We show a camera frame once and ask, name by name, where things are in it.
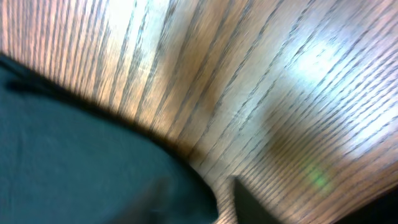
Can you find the black t-shirt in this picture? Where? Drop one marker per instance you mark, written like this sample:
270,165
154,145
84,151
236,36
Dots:
64,161

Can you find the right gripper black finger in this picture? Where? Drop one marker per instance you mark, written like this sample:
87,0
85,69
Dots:
248,210

